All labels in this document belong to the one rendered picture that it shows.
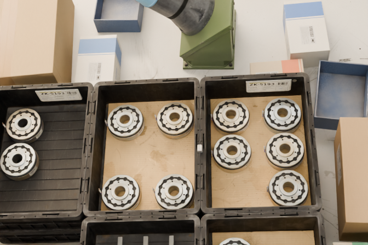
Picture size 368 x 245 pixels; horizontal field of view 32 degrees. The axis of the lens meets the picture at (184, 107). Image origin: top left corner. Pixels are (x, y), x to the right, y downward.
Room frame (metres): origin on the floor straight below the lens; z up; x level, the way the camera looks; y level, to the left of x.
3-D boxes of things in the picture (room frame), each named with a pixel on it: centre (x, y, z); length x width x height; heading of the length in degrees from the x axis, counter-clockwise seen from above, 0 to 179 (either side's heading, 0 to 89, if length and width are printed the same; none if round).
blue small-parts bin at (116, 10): (1.41, 0.14, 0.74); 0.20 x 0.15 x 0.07; 166
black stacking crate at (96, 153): (0.77, 0.12, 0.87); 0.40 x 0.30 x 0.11; 169
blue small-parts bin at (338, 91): (0.89, -0.47, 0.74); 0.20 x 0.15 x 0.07; 160
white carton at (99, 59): (1.16, 0.24, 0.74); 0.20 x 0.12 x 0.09; 168
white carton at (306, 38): (1.13, -0.43, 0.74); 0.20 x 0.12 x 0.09; 172
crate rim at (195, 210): (0.77, 0.12, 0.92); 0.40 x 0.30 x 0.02; 169
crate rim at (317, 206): (0.71, -0.17, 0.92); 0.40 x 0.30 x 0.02; 169
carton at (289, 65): (0.97, -0.30, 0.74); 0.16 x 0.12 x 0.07; 81
